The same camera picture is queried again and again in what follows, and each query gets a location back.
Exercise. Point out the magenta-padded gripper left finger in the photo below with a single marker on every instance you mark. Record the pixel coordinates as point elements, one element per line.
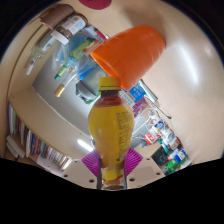
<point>88,163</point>

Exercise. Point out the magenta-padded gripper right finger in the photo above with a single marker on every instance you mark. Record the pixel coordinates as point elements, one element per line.
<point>135,161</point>

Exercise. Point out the yellow drink bottle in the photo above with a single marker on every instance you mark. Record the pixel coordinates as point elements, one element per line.
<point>110,130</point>

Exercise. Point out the red and white container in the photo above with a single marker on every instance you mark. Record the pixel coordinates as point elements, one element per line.
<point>151,138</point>

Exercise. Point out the green plastic container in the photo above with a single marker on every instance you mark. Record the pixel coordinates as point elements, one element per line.
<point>172,166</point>

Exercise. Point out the small blue white bottle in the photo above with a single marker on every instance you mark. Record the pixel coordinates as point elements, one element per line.
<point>181,156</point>

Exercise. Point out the pink packet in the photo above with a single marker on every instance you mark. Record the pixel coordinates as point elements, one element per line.
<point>140,106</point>

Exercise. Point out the wooden shelf unit with books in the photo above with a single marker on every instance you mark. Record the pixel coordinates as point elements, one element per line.
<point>33,146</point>

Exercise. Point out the blue and white box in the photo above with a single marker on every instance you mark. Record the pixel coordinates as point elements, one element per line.
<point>136,93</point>

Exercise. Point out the gold-capped clear bottle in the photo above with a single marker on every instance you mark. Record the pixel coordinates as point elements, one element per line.
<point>66,80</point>

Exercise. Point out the orange plastic cup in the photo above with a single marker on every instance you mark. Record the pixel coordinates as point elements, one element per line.
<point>133,53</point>

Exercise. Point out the green-capped glass bottle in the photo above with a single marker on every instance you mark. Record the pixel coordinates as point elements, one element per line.
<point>78,50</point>

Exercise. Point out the white-lidded brown jar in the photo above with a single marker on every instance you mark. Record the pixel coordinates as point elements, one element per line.
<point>68,28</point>

